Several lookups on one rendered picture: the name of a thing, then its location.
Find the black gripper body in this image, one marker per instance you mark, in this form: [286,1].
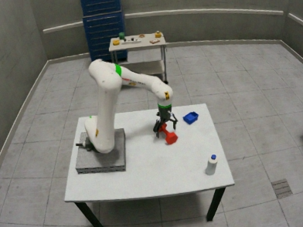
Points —
[162,116]

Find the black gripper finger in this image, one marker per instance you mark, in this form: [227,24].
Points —
[157,126]
[174,121]

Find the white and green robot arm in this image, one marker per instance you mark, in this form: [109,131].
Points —
[109,78]

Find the white plastic bottle with blue cap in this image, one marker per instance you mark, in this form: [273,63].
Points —
[211,164]

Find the red dumbbell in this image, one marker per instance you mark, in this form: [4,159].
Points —
[171,137]

